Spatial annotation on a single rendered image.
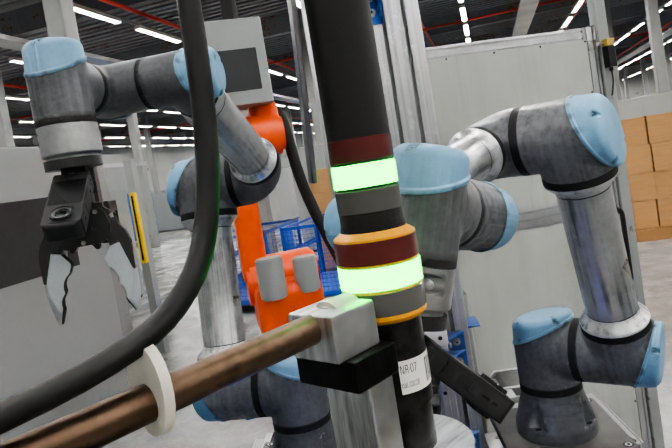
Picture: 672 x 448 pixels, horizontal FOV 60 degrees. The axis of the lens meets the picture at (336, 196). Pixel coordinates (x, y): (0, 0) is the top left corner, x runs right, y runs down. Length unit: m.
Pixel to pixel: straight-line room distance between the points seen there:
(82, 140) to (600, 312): 0.85
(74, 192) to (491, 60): 1.86
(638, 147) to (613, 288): 7.45
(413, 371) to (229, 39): 4.15
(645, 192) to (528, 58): 6.23
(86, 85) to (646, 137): 8.03
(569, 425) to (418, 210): 0.78
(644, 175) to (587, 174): 7.58
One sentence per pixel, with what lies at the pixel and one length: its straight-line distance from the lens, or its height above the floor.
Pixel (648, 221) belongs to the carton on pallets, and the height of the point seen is 0.23.
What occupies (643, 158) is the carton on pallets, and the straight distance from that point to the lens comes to 8.52.
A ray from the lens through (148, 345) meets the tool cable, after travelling 0.22.
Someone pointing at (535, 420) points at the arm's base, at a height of 1.08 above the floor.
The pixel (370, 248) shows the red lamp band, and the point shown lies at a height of 1.57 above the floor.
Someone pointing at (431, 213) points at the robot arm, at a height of 1.56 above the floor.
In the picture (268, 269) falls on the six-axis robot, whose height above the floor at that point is 0.96.
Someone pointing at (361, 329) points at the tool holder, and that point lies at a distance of 0.28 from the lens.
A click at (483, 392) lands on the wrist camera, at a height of 1.39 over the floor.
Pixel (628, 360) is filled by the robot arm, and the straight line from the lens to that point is 1.14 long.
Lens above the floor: 1.62
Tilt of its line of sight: 3 degrees down
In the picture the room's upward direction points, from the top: 9 degrees counter-clockwise
